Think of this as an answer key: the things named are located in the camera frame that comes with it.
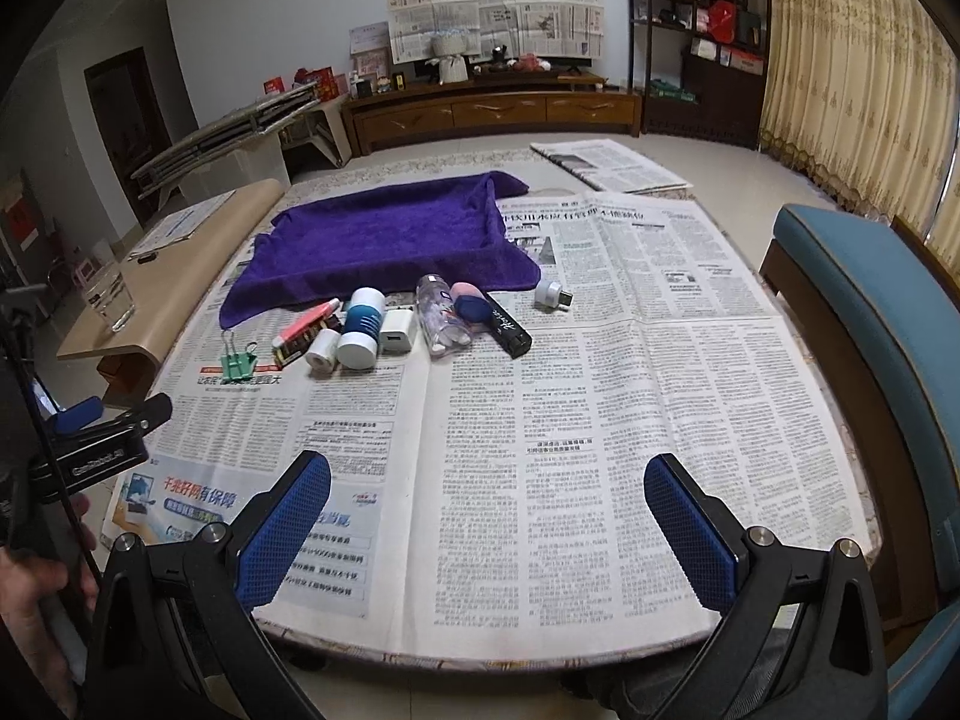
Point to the left human hand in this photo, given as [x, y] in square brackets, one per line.
[26, 581]

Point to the folded newspaper far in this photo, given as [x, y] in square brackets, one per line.
[608, 166]

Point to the paper sheet on bench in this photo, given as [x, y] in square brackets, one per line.
[178, 226]

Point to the white blue cosmetic bottle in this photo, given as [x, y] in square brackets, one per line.
[359, 343]

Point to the clear plastic bottle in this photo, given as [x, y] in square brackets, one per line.
[444, 331]

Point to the beige low bench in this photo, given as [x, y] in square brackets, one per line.
[166, 291]

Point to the folded metal bed frame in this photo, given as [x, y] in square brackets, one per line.
[238, 128]

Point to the black Horizon lighter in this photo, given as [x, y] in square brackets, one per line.
[512, 337]

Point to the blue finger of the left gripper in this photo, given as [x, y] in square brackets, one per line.
[74, 419]
[146, 413]

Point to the newspapers on wall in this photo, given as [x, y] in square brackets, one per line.
[564, 29]

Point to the pink white utility knife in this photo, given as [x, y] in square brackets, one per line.
[307, 321]

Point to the small white tape roll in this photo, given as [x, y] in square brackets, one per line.
[322, 354]

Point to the dark wooden shelf unit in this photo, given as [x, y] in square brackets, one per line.
[700, 67]

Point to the white flower bouquet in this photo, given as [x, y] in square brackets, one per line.
[451, 50]

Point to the pink blue eraser case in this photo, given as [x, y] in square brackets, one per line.
[470, 303]

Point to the purple towel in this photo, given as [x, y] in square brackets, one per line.
[385, 238]

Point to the green binder clip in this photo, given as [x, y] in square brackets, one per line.
[237, 364]

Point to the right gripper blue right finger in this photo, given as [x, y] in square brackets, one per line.
[798, 633]

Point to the glass cup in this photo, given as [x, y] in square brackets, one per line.
[107, 293]

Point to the beige curtain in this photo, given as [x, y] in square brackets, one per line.
[862, 97]

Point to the wooden tv cabinet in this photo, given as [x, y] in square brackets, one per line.
[523, 102]

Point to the blue cushioned chair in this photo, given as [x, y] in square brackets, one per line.
[880, 314]

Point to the white charger cube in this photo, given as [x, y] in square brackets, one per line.
[398, 331]

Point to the large newspaper sheet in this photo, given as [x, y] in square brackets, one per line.
[490, 508]

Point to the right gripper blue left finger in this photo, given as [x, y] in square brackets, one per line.
[171, 617]

